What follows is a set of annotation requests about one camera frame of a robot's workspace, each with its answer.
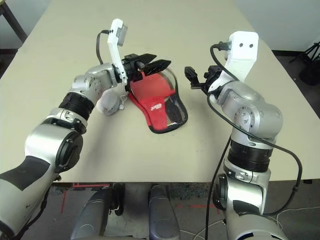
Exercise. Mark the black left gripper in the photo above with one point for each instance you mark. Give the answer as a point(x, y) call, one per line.
point(132, 67)

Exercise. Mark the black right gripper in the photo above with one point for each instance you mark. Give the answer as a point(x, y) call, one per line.
point(212, 75)

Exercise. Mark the red and black paddle case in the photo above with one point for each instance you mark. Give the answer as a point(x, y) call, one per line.
point(160, 115)

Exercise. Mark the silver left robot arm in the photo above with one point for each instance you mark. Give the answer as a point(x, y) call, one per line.
point(50, 142)

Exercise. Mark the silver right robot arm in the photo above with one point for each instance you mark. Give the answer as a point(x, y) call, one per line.
point(250, 112)

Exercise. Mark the black tripod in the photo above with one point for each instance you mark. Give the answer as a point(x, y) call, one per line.
point(308, 65)

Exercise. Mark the grey robot right leg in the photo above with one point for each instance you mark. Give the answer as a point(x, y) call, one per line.
point(162, 215)

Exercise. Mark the grey robot leg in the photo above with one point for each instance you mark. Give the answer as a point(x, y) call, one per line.
point(162, 215)
point(95, 215)

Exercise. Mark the black-framed side table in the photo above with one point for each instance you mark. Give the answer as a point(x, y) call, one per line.
point(12, 22)

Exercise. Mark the grey robot left leg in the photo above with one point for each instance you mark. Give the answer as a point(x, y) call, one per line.
point(95, 215)

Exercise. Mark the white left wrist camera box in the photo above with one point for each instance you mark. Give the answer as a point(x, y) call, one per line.
point(116, 45)

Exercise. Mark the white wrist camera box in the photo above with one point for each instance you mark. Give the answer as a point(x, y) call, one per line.
point(116, 45)
point(243, 55)

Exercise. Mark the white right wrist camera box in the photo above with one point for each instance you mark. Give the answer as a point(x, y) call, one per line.
point(243, 55)

